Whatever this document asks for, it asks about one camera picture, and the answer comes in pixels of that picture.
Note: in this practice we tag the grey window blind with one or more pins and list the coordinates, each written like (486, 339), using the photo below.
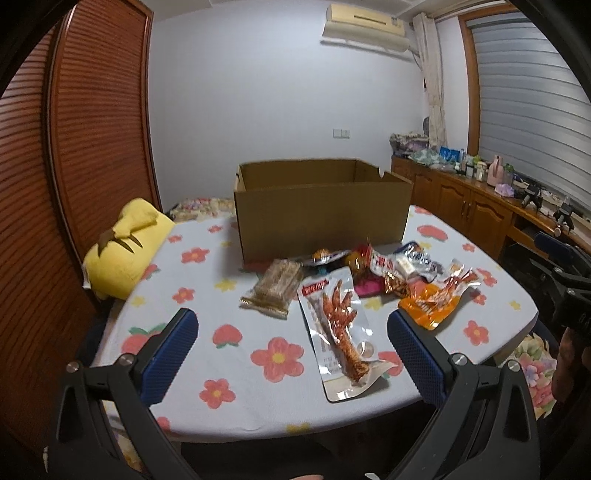
(534, 113)

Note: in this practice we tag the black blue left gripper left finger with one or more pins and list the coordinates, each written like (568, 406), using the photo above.
(84, 446)

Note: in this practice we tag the clear red claw packet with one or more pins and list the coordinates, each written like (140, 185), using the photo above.
(455, 280)

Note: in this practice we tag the red white snack packet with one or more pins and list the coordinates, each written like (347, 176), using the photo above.
(376, 263)

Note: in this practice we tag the pink braised egg packet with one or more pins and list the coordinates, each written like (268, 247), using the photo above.
(367, 284)

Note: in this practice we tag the white air conditioner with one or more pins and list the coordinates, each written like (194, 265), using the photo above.
(367, 27)

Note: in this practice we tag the person's hand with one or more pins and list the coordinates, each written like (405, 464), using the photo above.
(573, 356)

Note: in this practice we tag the small brown snack packet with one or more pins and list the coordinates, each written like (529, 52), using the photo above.
(395, 284)

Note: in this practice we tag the brown cardboard box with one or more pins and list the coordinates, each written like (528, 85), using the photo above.
(291, 208)

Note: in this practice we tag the wooden louvred wardrobe door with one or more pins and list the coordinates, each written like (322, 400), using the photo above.
(75, 148)

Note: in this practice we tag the chicken claw snack packet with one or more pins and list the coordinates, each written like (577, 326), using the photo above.
(345, 345)

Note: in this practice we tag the blue white candy packet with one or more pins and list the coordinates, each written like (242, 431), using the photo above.
(413, 261)

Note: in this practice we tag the patterned curtain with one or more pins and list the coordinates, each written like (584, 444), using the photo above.
(431, 64)

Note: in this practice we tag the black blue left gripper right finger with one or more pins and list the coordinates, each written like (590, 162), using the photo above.
(484, 425)

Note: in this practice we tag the yellow plush pillow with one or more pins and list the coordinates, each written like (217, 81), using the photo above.
(120, 259)

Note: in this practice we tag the silver orange snack packet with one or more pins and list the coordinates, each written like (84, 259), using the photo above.
(321, 258)

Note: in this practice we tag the white wall switch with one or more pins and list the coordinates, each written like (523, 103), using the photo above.
(341, 134)

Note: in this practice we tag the pink kettle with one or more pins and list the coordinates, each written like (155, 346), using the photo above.
(496, 172)

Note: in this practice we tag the wooden sideboard cabinet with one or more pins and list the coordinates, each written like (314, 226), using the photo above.
(473, 208)

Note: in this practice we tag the floral white bed sheet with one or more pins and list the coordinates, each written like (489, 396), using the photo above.
(251, 376)

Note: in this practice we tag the brown cracker packet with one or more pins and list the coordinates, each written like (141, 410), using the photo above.
(275, 290)

